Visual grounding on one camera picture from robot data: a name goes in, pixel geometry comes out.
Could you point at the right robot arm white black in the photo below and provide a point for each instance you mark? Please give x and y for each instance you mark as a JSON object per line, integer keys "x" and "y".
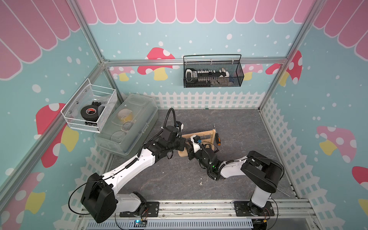
{"x": 264, "y": 172}

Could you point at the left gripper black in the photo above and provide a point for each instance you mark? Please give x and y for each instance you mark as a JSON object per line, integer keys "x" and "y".
{"x": 181, "y": 141}

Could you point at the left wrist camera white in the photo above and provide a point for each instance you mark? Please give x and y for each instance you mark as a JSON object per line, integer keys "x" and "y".
{"x": 178, "y": 126}

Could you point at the black wire mesh basket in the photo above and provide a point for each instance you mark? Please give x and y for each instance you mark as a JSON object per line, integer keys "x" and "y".
{"x": 229, "y": 62}

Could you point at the orange black screwdriver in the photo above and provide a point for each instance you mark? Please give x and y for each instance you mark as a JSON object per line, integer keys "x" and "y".
{"x": 217, "y": 138}

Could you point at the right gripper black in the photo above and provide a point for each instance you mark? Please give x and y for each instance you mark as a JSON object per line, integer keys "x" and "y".
{"x": 191, "y": 154}

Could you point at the black tape roll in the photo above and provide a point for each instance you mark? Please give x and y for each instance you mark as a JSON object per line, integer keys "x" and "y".
{"x": 90, "y": 113}

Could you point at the translucent green storage box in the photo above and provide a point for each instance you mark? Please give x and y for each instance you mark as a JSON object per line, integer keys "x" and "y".
{"x": 128, "y": 127}

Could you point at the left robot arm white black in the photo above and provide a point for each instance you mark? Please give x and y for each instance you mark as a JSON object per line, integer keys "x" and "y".
{"x": 101, "y": 197}

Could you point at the wooden jewelry display stand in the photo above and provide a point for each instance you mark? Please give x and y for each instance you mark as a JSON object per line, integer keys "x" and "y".
{"x": 205, "y": 136}

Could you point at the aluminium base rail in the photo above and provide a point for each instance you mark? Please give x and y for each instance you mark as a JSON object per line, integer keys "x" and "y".
{"x": 213, "y": 215}

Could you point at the clear acrylic wall bin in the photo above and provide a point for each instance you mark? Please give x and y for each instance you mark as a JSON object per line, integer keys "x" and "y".
{"x": 89, "y": 94}

